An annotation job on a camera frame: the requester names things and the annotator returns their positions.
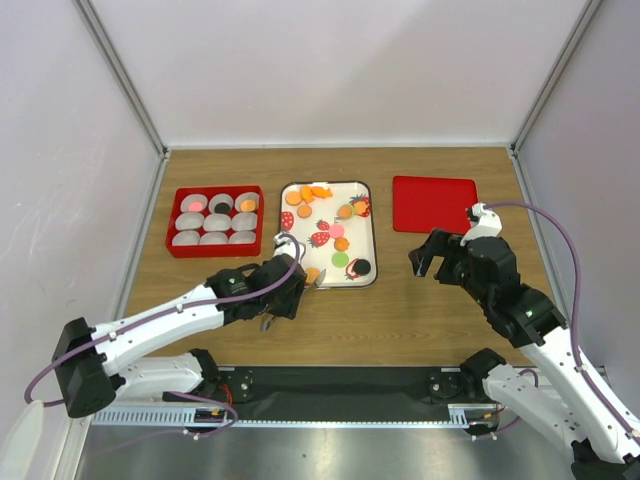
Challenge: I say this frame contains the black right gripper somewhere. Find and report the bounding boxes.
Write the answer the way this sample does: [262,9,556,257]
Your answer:
[406,228,492,308]

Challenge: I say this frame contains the orange round cookie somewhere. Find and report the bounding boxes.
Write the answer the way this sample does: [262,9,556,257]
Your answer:
[240,199,257,212]
[296,205,312,218]
[305,267,321,283]
[285,191,302,206]

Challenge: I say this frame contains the black round cookie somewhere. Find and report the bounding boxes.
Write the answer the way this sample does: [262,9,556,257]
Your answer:
[352,259,371,276]
[213,202,232,214]

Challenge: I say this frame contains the orange scalloped cookie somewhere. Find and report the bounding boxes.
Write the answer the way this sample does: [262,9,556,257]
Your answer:
[334,237,350,252]

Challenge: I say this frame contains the pink round cookie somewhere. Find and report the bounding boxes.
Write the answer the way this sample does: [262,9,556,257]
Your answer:
[328,224,345,239]
[188,201,204,212]

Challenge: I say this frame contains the metal tongs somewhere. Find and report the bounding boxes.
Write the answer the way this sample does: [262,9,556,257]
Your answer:
[260,269,326,332]

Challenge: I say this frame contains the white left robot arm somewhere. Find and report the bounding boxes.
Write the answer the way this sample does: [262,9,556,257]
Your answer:
[52,233,306,418]

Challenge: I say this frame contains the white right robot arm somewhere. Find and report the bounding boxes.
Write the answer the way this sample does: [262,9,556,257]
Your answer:
[408,203,639,479]

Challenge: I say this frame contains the red box lid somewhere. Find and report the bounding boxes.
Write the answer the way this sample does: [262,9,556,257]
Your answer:
[392,175,478,234]

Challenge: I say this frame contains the white strawberry print tray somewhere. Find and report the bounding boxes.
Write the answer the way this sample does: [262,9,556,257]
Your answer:
[280,180,378,289]

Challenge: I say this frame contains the orange flower cookie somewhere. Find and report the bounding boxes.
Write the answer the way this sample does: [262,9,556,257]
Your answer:
[299,185,315,204]

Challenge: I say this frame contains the red compartment cookie box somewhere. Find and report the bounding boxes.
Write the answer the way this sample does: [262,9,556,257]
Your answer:
[165,185,264,259]

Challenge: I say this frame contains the orange fish shaped cookie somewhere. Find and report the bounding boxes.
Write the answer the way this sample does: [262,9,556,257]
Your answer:
[311,186,333,199]

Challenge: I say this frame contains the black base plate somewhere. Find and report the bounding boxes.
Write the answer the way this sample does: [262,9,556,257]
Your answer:
[188,366,493,423]

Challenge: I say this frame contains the aluminium frame rail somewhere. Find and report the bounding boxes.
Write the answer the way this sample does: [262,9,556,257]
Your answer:
[69,366,174,406]

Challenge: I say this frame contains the white slotted cable duct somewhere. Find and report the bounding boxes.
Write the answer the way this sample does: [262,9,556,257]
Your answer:
[92,406,470,429]

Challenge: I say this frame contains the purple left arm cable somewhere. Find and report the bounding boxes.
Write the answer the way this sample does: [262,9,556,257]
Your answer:
[23,232,302,441]

